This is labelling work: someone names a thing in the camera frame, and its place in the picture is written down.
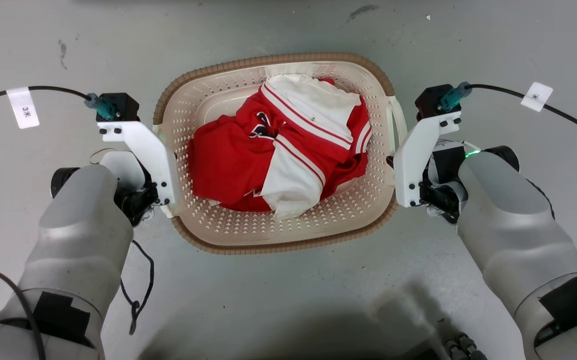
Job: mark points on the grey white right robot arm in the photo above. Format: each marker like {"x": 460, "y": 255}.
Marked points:
{"x": 513, "y": 235}

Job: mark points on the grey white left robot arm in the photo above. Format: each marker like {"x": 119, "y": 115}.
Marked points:
{"x": 78, "y": 240}

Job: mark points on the red and white jersey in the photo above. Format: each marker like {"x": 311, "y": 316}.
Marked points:
{"x": 228, "y": 165}

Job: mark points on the cream laundry basket brown rim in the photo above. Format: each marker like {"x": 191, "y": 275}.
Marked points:
{"x": 228, "y": 235}

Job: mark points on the white right camera bracket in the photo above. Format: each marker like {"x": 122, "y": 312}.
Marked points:
{"x": 413, "y": 155}

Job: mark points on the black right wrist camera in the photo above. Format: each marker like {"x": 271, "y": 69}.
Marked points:
{"x": 428, "y": 100}

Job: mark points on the dark grey robot base part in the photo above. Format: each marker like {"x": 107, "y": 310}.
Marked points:
{"x": 461, "y": 347}

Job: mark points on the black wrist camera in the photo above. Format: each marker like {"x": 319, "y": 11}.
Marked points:
{"x": 428, "y": 100}
{"x": 126, "y": 106}

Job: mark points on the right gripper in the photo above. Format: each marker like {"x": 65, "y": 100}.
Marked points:
{"x": 446, "y": 165}

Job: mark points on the white camera bracket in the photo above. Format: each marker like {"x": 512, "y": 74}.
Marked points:
{"x": 413, "y": 155}
{"x": 151, "y": 150}

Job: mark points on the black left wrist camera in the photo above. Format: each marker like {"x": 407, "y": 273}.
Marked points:
{"x": 126, "y": 106}

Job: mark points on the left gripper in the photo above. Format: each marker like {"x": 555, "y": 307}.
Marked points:
{"x": 133, "y": 197}

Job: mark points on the white left camera bracket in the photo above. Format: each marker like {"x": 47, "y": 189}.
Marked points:
{"x": 151, "y": 150}

